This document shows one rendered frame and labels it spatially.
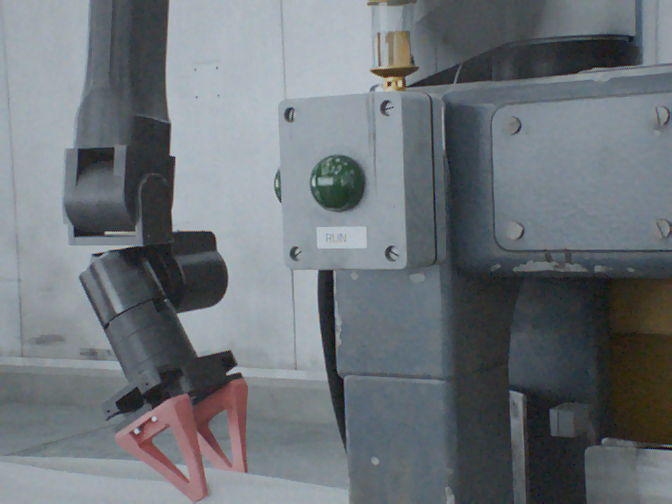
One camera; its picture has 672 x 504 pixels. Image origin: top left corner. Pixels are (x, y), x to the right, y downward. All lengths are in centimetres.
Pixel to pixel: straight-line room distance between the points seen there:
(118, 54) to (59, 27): 694
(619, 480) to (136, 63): 49
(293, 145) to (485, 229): 11
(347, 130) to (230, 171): 651
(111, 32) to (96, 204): 13
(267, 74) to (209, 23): 47
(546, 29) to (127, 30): 38
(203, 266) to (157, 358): 11
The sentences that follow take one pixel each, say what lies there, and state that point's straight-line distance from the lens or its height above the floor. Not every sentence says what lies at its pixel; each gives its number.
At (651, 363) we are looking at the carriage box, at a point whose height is 115.
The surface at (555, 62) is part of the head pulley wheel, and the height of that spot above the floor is 135.
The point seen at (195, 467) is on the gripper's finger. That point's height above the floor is 107.
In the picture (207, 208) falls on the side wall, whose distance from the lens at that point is 727.
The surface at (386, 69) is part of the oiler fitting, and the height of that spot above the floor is 135.
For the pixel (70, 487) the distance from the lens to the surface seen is 109.
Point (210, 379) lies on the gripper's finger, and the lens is 102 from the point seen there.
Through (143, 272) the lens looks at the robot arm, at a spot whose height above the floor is 122.
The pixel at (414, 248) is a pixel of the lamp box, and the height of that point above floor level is 125.
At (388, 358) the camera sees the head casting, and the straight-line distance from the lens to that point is 71.
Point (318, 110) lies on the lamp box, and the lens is 67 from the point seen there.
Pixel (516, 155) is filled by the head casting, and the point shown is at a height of 130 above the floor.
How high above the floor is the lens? 129
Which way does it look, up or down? 3 degrees down
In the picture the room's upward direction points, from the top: 2 degrees counter-clockwise
